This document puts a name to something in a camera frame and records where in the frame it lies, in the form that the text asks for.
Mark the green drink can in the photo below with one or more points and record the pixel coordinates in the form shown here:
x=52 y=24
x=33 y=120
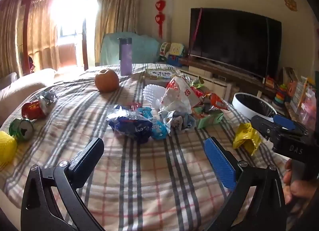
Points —
x=17 y=127

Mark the apple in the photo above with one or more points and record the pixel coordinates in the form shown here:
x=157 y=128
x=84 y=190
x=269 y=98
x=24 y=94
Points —
x=107 y=81

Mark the crumpled printed paper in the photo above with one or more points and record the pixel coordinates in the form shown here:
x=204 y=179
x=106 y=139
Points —
x=178 y=121

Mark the red drink can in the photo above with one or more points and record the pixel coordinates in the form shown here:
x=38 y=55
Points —
x=33 y=110

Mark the yellow packet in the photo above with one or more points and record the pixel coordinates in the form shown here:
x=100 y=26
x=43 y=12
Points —
x=245 y=133

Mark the dark purple object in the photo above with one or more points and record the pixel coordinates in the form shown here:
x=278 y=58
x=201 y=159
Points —
x=31 y=64

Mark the round wheel toy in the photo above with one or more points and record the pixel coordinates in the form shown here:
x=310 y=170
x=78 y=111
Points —
x=164 y=50

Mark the television cabinet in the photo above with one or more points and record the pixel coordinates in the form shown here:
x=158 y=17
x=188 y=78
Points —
x=219 y=72

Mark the pink toy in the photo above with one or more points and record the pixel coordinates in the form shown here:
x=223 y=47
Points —
x=309 y=106

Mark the white trash bin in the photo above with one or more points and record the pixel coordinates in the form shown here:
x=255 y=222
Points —
x=239 y=103

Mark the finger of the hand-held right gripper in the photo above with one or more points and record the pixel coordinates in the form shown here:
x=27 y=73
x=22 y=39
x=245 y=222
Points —
x=261 y=125
x=284 y=121

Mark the blue candy packet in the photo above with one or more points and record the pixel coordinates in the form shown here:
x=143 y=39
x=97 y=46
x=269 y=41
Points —
x=159 y=131

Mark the pale yellow toy box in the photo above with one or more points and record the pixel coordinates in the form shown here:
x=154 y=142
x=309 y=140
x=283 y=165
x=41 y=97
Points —
x=177 y=49

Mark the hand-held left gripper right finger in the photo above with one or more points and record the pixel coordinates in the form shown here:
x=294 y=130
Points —
x=219 y=161

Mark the beige cushion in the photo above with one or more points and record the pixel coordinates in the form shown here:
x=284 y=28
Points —
x=22 y=86

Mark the purple water bottle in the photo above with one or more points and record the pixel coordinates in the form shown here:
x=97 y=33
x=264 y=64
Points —
x=125 y=58

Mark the brown cardboard box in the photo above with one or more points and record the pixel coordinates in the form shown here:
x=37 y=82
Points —
x=290 y=76

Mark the pink rod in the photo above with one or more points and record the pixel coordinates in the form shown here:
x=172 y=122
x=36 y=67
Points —
x=197 y=28

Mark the yellow foam fruit net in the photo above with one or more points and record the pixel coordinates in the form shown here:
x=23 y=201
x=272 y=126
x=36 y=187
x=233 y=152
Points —
x=7 y=146

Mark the white carton with red print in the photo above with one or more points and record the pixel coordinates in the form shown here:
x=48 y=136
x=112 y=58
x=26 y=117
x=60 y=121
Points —
x=179 y=86

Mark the green carton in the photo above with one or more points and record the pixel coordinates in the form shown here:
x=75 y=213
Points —
x=209 y=120

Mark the green snack wrapper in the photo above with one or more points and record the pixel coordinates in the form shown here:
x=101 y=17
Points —
x=198 y=82

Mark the picture book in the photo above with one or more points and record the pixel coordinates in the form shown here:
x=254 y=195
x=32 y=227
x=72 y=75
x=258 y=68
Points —
x=160 y=73

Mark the crumpled white plastic bag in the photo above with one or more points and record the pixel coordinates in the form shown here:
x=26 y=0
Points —
x=172 y=103

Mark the person's right hand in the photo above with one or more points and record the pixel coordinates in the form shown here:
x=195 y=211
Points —
x=296 y=192

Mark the gold wall decal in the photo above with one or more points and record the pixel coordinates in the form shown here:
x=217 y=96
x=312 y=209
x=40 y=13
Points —
x=290 y=2

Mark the red heart hanging decoration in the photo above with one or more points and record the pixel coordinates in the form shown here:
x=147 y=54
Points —
x=160 y=4

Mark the orange snack packet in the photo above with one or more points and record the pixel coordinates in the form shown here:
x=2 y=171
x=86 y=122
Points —
x=216 y=101

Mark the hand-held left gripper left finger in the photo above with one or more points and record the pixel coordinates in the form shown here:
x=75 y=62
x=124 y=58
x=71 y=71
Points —
x=84 y=163

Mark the blue toy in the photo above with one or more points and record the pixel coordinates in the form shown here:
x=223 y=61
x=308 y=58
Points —
x=174 y=60

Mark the dark blue snack bag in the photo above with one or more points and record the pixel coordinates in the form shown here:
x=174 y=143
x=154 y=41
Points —
x=129 y=126

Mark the teal covered armchair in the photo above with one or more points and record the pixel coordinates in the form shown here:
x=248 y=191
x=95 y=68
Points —
x=144 y=46

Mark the black television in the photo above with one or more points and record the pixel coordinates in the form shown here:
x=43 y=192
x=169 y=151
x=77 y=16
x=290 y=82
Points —
x=234 y=38

